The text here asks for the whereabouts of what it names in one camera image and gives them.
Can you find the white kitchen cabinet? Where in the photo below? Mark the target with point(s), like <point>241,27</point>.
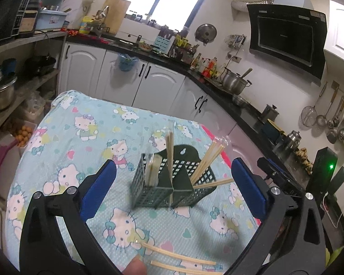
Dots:
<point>160,83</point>

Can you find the black kitchen countertop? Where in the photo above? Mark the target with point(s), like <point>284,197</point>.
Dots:
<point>246,114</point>

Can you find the small food bowl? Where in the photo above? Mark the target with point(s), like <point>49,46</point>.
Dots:
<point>145,47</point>

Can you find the pale wooden chopstick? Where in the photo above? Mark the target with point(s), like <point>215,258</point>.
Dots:
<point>215,183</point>
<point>177,253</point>
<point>180,267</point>

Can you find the wooden cutting board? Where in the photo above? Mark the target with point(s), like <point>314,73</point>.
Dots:
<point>117,14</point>

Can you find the steel teapot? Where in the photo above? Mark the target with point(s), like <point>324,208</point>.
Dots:
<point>292,141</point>

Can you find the blue knife block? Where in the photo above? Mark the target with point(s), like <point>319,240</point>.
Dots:
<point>164,43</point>

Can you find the white upper cabinet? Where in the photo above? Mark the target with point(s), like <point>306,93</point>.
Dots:
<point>342,28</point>

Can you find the small steel cup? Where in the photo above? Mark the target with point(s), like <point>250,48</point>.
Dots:
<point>268,113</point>

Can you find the cartoon cat printed blanket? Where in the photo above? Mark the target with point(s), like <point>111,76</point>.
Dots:
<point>83,154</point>

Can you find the large steel pot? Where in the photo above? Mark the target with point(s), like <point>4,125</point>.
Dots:
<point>233,81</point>

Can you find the pile of small oranges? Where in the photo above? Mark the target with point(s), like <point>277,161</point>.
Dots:
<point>23,134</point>

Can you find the kitchen window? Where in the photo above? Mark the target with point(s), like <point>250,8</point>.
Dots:
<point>166,0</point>

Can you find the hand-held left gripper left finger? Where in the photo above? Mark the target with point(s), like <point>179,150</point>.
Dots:
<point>97,189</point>

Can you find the black range hood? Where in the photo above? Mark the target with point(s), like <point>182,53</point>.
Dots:
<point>286,40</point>

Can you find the green plastic utensil holder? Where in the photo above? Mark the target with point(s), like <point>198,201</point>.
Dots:
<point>160,197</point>

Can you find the person's left hand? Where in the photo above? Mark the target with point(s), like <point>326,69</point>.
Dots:
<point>134,266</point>

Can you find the steel kitchen faucet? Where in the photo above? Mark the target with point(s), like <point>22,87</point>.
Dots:
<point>103,13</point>

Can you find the steel pot with lid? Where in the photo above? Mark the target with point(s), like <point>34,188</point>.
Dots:
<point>0,94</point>

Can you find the row of condiment bottles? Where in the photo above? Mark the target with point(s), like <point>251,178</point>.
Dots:
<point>207,67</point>

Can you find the yellow canister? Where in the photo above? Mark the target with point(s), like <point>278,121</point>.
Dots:
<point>86,25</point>

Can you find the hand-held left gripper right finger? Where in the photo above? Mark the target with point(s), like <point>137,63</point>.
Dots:
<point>249,189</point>

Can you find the pile of ginger roots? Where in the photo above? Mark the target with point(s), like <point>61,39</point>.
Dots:
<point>304,156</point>

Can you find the blue dish drainer box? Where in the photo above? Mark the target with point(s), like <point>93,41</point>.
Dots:
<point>51,20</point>

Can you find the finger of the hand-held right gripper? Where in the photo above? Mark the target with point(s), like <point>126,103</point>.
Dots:
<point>266,166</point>

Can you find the black wok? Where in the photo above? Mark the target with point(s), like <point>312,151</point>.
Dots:
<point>40,64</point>

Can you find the dark blue pot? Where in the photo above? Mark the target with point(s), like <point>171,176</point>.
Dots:
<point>271,131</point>

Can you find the wall socket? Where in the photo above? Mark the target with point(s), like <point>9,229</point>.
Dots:
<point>236,60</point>

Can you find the small steel bowl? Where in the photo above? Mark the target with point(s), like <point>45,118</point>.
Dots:
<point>240,100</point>

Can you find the blue cup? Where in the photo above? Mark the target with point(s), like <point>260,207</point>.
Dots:
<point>9,66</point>

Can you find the blue hanging bag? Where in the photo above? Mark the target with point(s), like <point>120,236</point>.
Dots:
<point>126,63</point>

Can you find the steel ladle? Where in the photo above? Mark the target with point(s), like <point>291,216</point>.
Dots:
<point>246,73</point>

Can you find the grey storage shelf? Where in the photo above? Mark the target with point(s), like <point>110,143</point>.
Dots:
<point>17,43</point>

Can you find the black microwave oven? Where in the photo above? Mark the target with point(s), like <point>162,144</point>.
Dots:
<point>3,14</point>

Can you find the silver vent duct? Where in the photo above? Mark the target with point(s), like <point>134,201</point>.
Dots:
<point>240,5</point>

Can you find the hanging steel pot lid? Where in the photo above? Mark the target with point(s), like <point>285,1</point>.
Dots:
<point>205,33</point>

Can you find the bunch of wooden chopsticks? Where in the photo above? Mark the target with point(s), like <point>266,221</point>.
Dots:
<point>169,154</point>

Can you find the row of hanging kitchen utensils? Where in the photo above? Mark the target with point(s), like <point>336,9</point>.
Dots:
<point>331,123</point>

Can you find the wall knife rack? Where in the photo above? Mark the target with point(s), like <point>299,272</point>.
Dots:
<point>236,40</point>

